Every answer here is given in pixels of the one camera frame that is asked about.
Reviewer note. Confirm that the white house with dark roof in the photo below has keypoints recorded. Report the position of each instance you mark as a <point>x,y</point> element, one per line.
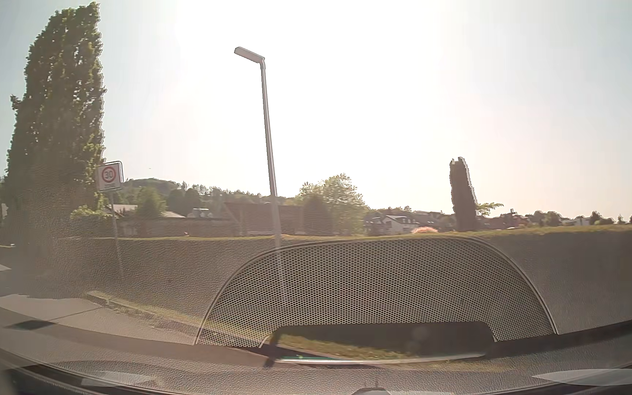
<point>395,223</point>

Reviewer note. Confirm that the long trimmed green hedge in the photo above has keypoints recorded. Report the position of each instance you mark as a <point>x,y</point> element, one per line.
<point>146,269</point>

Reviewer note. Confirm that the dark brown roofed building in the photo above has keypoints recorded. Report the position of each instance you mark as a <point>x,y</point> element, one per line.
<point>255,218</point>

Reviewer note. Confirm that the car's own bonnet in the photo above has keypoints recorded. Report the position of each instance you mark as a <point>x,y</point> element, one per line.
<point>316,378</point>

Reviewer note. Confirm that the round leafy green tree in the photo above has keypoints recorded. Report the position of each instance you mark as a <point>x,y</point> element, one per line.
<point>338,200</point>

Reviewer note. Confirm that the row of distant houses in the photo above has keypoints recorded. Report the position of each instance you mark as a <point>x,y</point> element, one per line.
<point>541,220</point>

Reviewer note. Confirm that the wooded hill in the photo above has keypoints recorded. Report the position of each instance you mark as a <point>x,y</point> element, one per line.
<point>184,192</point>

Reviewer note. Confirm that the low grey roofed building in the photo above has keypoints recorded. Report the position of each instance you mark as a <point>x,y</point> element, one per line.
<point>146,211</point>

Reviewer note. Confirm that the speed limit zone sign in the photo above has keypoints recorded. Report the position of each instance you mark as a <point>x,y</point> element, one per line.
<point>109,176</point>

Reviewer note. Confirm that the tall poplar tree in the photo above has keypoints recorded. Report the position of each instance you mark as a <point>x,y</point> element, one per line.
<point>58,120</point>

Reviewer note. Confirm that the grey asphalt road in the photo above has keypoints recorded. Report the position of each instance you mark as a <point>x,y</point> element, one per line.
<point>63,318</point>

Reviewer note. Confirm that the narrow dark columnar tree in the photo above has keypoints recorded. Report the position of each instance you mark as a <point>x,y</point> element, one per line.
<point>462,195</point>

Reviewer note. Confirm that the grey lamp post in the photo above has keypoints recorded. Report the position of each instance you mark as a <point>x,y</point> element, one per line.
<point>268,153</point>

